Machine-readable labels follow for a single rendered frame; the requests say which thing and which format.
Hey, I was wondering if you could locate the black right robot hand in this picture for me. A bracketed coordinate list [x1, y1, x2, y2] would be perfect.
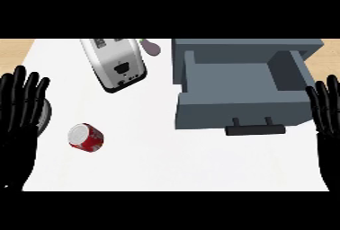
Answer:
[305, 75, 340, 192]

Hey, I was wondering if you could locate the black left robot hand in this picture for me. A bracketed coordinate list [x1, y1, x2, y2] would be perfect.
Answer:
[0, 65, 52, 192]

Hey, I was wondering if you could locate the red soda can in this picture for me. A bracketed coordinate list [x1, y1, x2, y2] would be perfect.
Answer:
[67, 122, 107, 154]

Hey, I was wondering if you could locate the grey open drawer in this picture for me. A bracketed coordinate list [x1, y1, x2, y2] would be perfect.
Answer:
[175, 49, 320, 130]

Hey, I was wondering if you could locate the grey drawer cabinet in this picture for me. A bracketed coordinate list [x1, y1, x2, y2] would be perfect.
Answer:
[172, 39, 326, 85]

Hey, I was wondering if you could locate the dark grey round plate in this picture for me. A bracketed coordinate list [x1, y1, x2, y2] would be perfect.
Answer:
[36, 98, 54, 137]

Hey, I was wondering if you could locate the silver toaster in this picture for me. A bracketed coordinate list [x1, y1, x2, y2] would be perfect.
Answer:
[80, 39, 150, 94]

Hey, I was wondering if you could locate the purple eggplant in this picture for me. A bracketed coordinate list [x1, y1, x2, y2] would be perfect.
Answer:
[138, 39, 163, 58]

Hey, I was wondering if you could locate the black drawer handle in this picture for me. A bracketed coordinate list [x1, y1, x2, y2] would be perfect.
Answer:
[225, 116, 287, 137]

